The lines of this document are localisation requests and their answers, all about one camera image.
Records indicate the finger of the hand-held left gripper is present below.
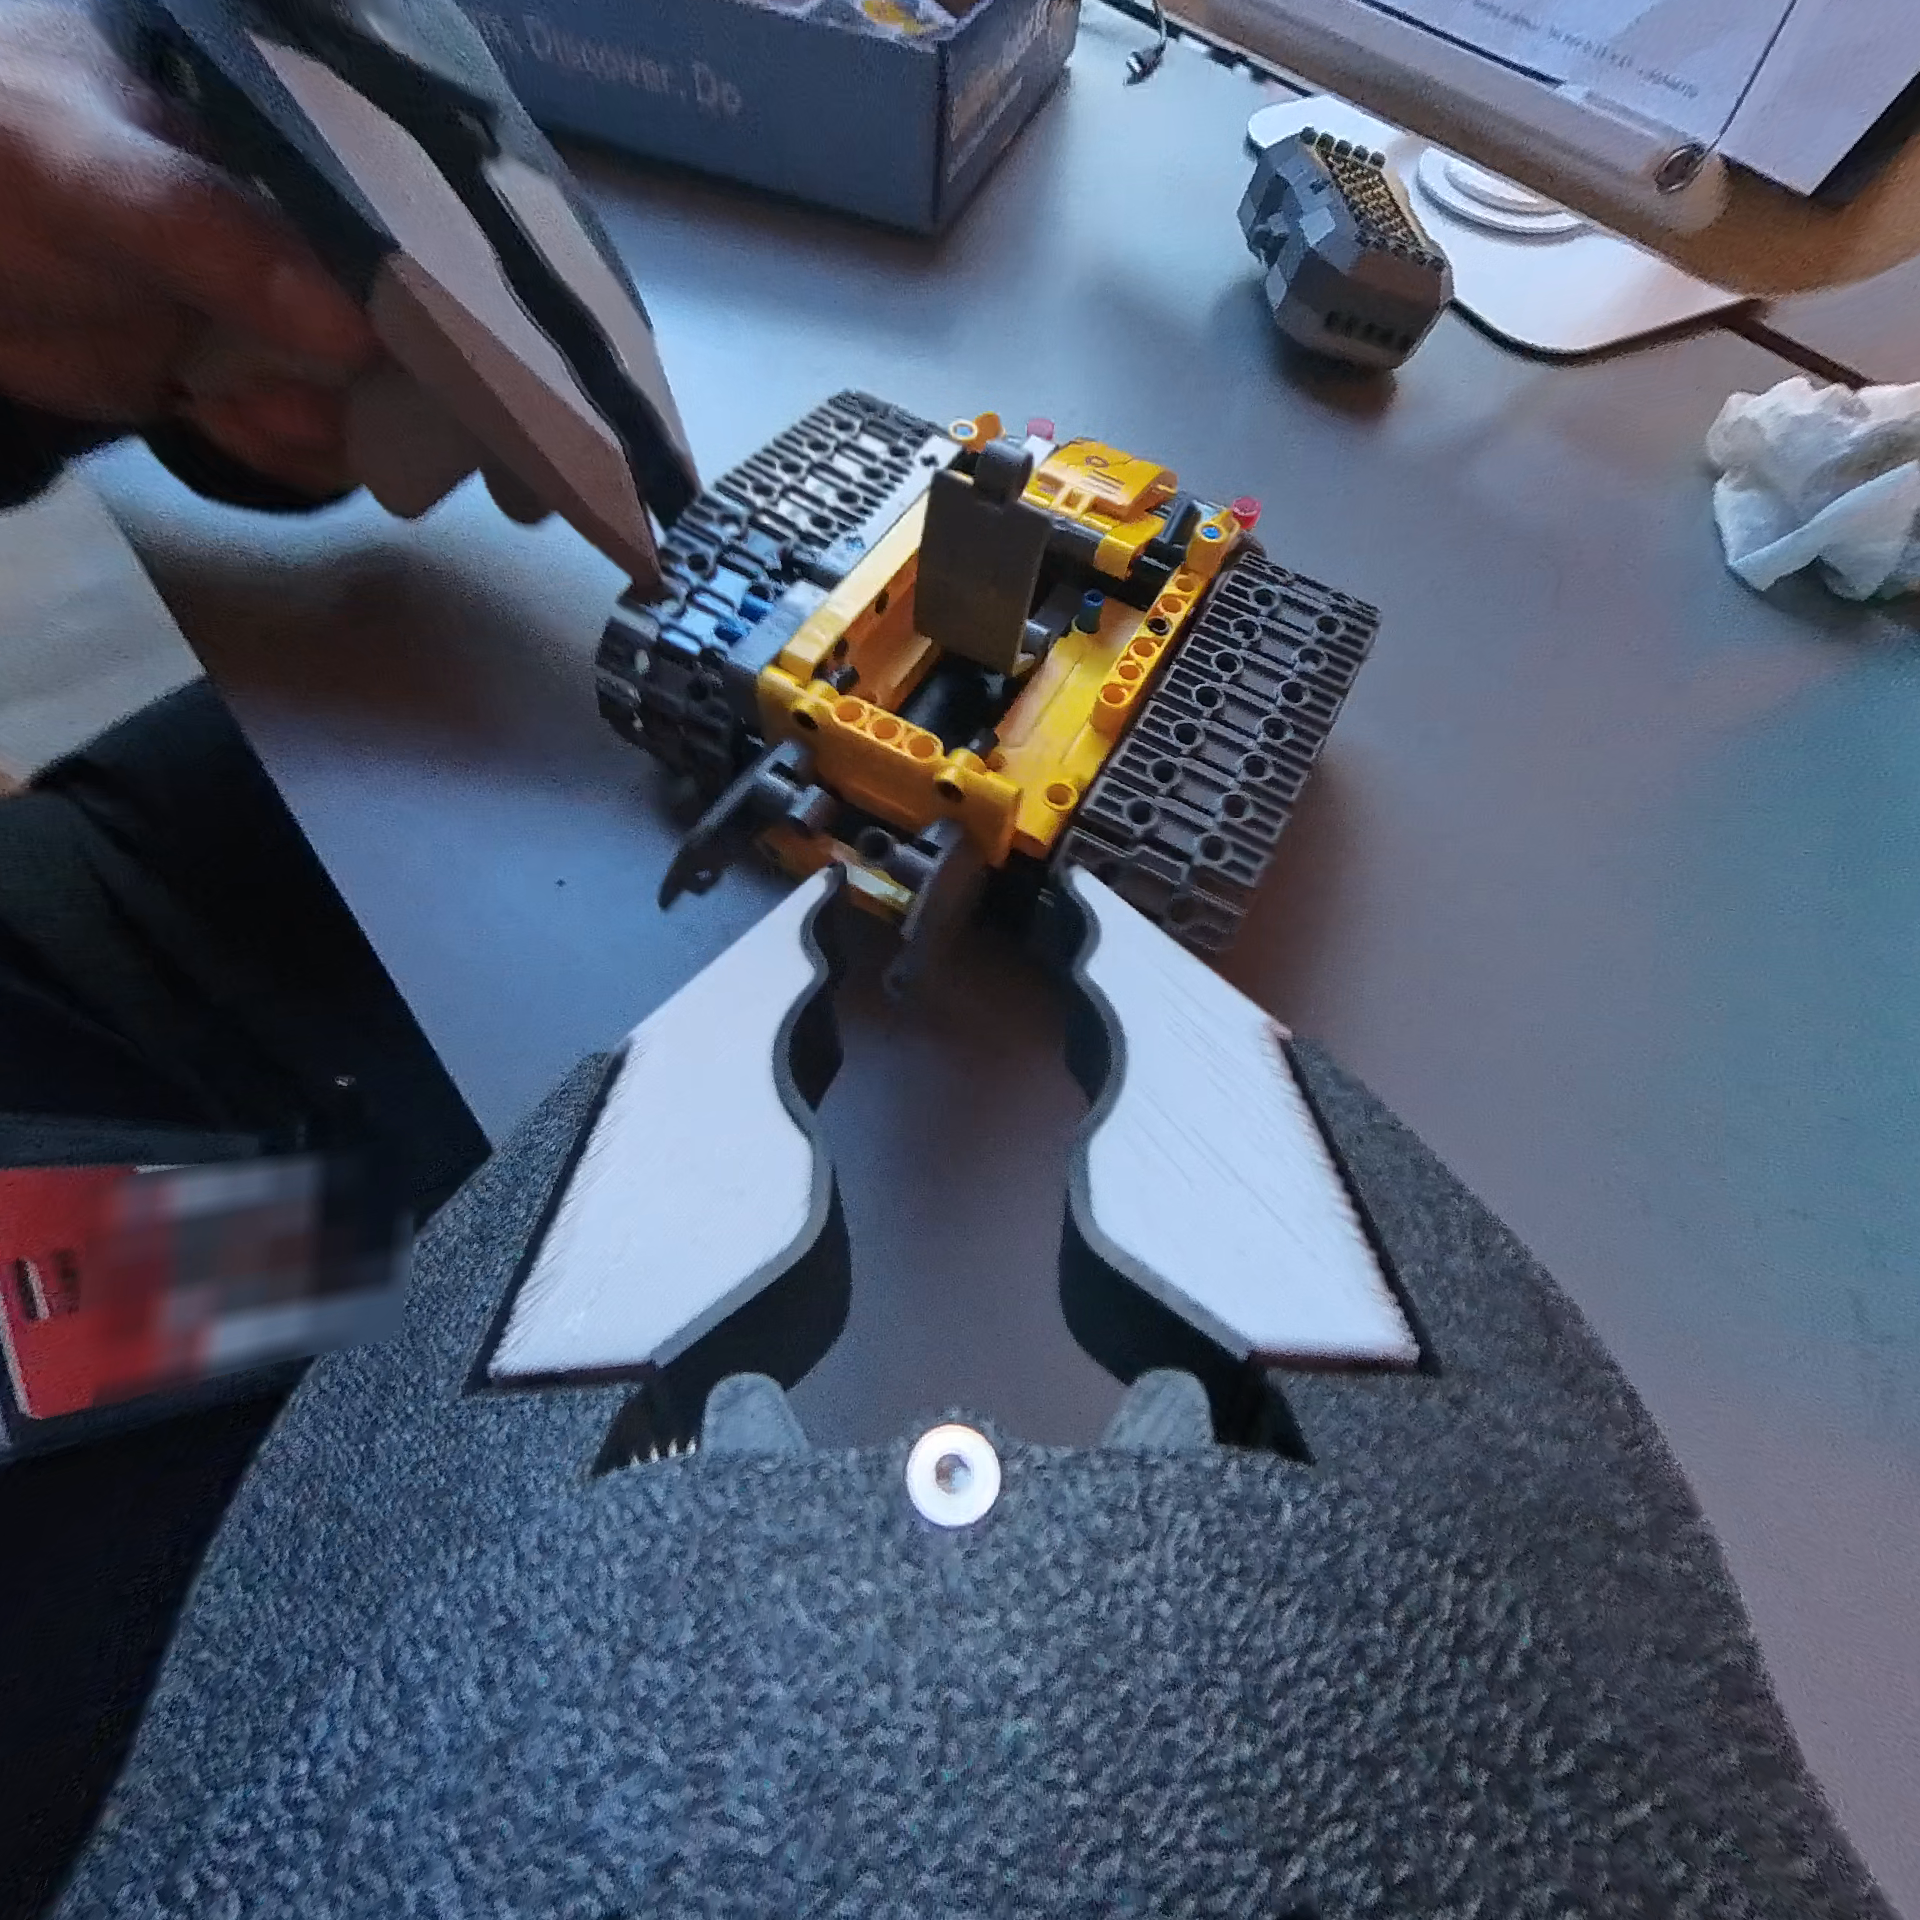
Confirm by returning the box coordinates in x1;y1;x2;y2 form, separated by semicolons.
251;31;671;603
477;132;704;528

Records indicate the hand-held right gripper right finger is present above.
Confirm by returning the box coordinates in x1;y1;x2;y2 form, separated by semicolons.
1054;864;1427;1368

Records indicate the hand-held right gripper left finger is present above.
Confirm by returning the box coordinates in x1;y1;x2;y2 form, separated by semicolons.
482;864;852;1383

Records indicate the yellow brick tracked vehicle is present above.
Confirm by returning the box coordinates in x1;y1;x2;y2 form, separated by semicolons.
598;393;1384;999

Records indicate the grey brick block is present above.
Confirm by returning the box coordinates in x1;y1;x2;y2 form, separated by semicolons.
1244;128;1453;371

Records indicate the grey desk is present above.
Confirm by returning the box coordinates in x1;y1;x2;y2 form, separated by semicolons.
91;0;1920;1805

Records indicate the person's left hand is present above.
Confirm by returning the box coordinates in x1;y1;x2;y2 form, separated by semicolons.
0;44;379;502

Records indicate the dark blue cardboard box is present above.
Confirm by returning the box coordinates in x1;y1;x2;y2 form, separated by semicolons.
447;0;1076;235

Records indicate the person's dark clothing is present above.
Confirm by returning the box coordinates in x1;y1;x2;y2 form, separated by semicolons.
0;667;499;1920

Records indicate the crumpled white tissue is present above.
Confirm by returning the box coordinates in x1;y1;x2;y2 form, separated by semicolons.
1710;371;1920;603

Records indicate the white stand base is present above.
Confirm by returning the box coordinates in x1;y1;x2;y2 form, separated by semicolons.
1249;95;1756;366

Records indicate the metal clip bar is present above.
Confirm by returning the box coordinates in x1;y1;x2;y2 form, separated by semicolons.
1506;77;1720;197

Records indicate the wooden document board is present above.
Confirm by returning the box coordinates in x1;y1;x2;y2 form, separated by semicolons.
1170;0;1920;305

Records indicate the printed instruction sheet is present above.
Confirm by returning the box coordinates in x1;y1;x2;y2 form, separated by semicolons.
1402;0;1920;197

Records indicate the lanyard badge holder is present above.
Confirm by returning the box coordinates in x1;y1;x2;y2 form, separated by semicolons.
0;1152;147;1428

